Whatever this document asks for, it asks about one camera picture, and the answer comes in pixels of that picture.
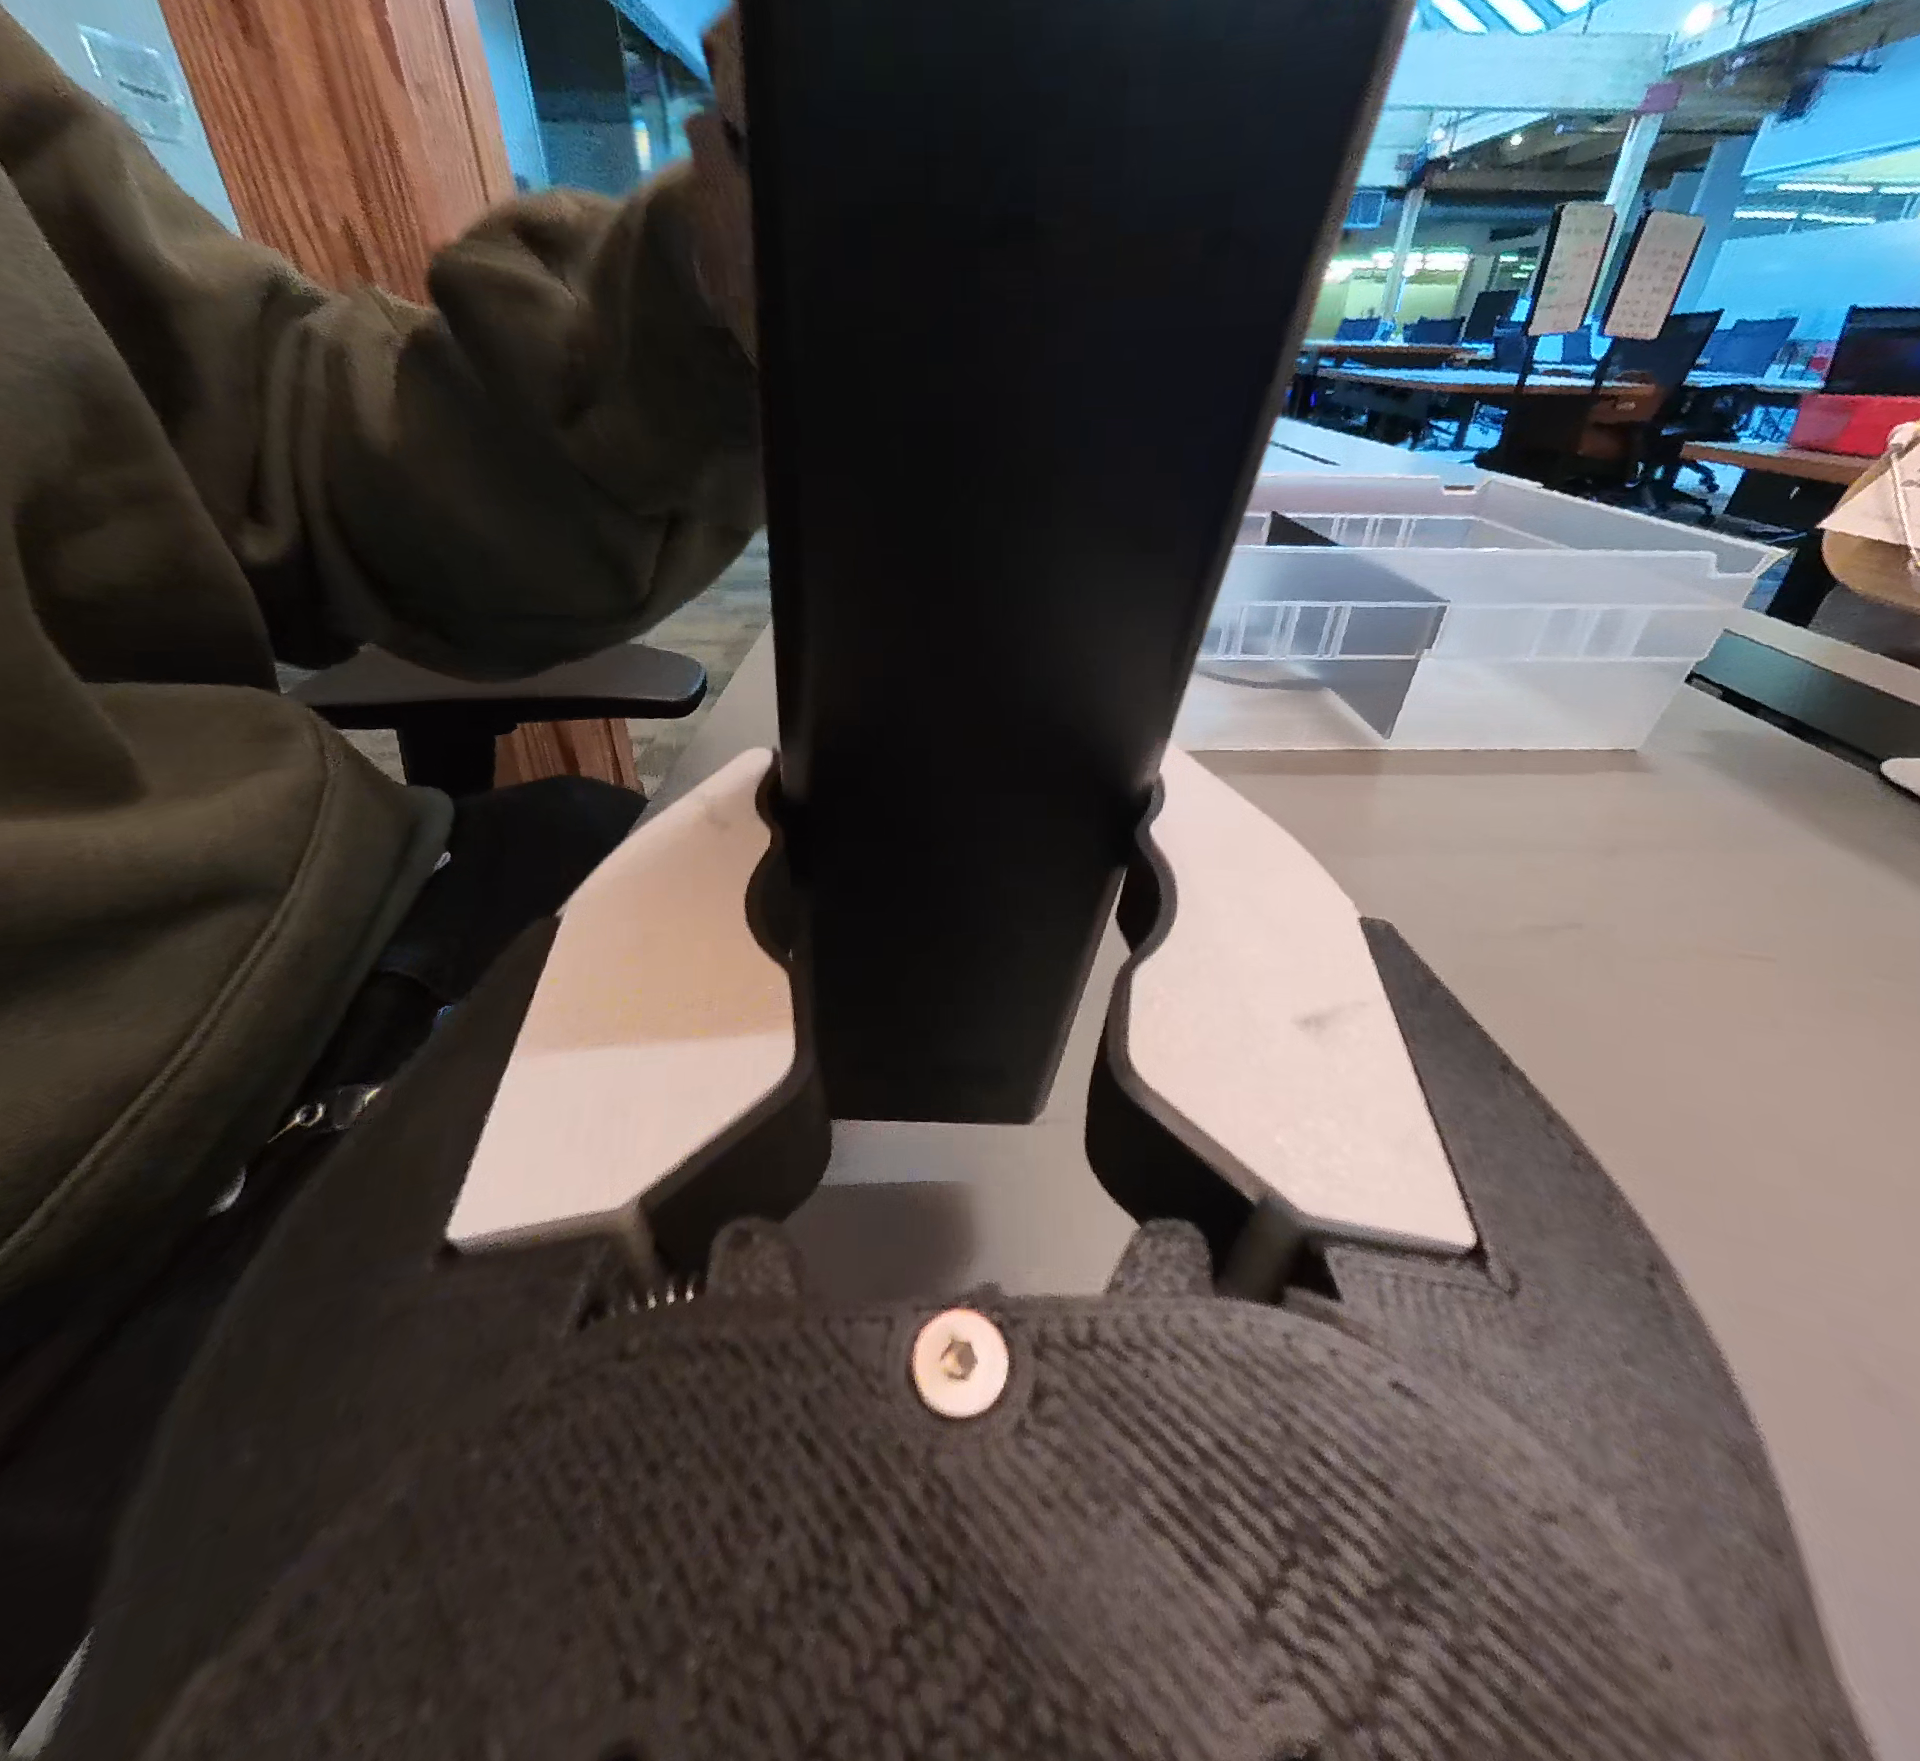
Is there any person in olive hoodie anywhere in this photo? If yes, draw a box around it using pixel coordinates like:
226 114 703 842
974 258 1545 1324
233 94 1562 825
0 11 451 1304

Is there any clear plastic divided tray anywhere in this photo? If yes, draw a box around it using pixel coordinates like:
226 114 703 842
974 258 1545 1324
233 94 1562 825
1173 468 1781 753

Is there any wooden pillar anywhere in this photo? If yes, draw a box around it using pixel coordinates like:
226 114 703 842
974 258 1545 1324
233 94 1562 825
102 0 644 791

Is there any black rectangular panel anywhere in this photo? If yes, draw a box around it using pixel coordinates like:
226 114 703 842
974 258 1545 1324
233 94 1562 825
729 0 1418 1127

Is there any person's left forearm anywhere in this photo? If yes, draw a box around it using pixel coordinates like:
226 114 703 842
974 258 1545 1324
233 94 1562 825
254 5 771 684

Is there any grey desk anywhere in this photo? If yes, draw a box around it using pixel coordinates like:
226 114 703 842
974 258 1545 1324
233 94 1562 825
646 418 1920 1761

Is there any red bin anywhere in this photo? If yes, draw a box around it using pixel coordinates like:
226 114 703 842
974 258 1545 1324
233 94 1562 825
1789 394 1920 457

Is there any white whiteboard sign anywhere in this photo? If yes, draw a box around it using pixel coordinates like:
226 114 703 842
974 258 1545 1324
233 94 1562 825
1527 202 1619 339
1598 207 1708 344

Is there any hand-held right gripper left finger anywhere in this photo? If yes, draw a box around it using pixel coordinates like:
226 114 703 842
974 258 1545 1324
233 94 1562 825
448 746 834 1268

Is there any black office chair armrest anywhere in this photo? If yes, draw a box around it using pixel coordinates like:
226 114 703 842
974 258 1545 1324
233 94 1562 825
283 644 707 791

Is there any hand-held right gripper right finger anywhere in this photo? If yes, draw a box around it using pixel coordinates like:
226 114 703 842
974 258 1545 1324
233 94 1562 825
1085 750 1484 1301

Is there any black office chair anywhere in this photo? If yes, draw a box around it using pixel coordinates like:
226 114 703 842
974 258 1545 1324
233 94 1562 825
1501 308 1726 518

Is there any black flat tray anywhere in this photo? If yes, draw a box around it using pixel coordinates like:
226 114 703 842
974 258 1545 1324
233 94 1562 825
1687 627 1920 777

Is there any tan paper bag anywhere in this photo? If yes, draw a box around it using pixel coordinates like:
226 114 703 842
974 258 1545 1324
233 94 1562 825
1816 424 1920 611

